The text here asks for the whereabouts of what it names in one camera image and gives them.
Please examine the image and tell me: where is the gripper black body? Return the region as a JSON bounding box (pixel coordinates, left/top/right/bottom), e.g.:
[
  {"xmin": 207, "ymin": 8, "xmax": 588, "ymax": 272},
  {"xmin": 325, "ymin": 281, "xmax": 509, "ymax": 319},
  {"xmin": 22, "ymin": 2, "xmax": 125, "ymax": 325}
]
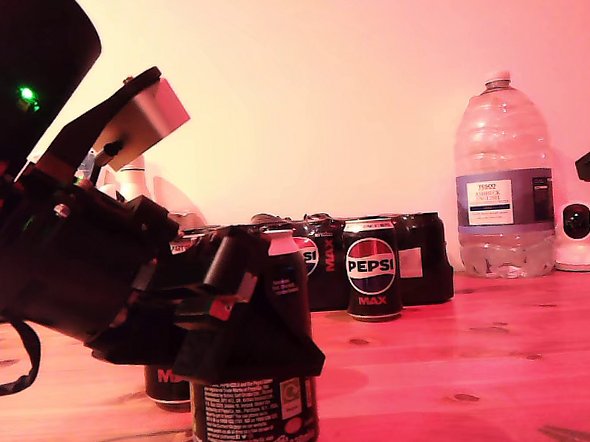
[{"xmin": 0, "ymin": 155, "xmax": 277, "ymax": 375}]

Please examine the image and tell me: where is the black Pepsi Max can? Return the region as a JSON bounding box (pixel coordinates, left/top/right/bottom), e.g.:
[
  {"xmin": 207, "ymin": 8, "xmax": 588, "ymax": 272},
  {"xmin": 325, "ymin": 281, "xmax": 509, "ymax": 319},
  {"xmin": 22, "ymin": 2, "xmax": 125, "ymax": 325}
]
[
  {"xmin": 341, "ymin": 217, "xmax": 405, "ymax": 324},
  {"xmin": 180, "ymin": 224, "xmax": 323, "ymax": 442},
  {"xmin": 134, "ymin": 227, "xmax": 227, "ymax": 415}
]

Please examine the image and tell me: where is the black shrink-wrapped Pepsi multipack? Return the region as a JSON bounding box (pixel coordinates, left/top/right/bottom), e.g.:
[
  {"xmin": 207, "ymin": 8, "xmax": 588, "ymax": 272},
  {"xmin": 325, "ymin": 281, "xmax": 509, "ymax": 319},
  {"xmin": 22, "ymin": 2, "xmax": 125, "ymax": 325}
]
[{"xmin": 254, "ymin": 202, "xmax": 456, "ymax": 315}]

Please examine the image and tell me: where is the large clear water bottle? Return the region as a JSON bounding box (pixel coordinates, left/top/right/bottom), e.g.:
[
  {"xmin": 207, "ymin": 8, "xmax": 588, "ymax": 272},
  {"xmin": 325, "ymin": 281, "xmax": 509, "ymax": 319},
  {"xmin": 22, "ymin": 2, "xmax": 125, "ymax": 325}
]
[{"xmin": 448, "ymin": 67, "xmax": 560, "ymax": 282}]

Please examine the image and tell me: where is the white container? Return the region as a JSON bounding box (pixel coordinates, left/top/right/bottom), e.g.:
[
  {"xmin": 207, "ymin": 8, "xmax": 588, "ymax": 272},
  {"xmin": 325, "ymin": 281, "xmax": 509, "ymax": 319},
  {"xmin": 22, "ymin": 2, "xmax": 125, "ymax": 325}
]
[{"xmin": 113, "ymin": 154, "xmax": 149, "ymax": 202}]

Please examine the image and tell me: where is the black cable loop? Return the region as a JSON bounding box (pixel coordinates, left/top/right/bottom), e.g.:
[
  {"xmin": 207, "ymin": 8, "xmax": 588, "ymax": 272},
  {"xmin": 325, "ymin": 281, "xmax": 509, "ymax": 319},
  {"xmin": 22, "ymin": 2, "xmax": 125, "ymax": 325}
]
[{"xmin": 0, "ymin": 319, "xmax": 45, "ymax": 398}]

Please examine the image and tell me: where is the small white round camera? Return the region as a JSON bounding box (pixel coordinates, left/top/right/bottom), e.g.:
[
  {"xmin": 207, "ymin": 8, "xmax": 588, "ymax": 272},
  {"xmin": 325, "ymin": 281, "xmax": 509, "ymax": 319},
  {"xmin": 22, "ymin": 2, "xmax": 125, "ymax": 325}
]
[{"xmin": 551, "ymin": 200, "xmax": 590, "ymax": 274}]

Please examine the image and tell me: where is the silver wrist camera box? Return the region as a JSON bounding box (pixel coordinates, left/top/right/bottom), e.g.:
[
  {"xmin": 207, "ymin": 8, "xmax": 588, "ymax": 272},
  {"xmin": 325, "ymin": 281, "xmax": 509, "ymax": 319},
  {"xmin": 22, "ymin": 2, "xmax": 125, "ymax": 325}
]
[{"xmin": 30, "ymin": 64, "xmax": 196, "ymax": 184}]

